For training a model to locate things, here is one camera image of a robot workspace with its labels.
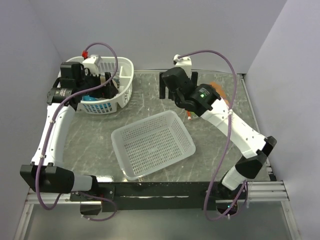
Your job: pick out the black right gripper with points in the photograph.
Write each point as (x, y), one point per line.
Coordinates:
(162, 88)

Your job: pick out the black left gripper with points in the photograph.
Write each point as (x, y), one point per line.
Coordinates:
(109, 92)

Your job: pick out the clear zip top bag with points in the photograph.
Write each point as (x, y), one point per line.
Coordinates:
(220, 91)

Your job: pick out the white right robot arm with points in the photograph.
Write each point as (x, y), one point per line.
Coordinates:
(205, 101)

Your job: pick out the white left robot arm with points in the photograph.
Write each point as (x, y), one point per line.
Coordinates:
(46, 173)

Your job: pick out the white oval laundry basket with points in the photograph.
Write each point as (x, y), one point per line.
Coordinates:
(71, 75)

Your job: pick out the white rectangular perforated basket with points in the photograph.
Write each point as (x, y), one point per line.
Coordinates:
(151, 144)

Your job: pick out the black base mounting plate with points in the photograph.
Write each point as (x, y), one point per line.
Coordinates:
(115, 196)

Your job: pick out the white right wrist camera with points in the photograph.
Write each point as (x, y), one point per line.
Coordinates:
(183, 62)

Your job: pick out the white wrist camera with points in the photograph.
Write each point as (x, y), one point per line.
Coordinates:
(183, 62)
(92, 64)

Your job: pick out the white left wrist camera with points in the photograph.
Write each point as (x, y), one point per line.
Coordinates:
(92, 64)

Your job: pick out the aluminium frame rail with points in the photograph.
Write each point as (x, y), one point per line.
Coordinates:
(258, 191)

